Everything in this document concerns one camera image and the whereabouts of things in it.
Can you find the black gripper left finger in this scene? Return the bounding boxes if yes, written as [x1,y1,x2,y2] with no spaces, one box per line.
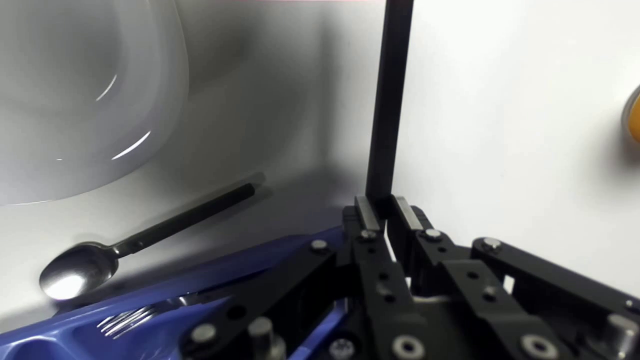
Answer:
[178,194,428,360]

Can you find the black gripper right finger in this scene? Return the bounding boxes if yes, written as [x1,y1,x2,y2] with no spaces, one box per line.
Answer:
[390,194,640,360]

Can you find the blue plastic cutlery holder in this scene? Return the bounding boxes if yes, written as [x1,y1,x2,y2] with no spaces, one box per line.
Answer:
[0,226,356,360]

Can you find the orange drink can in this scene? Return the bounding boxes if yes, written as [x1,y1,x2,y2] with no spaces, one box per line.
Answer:
[620,83,640,146]

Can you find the white square plate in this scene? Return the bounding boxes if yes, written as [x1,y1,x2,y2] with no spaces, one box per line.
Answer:
[0,0,191,206]

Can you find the black handled metal spoon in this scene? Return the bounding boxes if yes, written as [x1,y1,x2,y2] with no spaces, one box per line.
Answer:
[38,180,261,303]

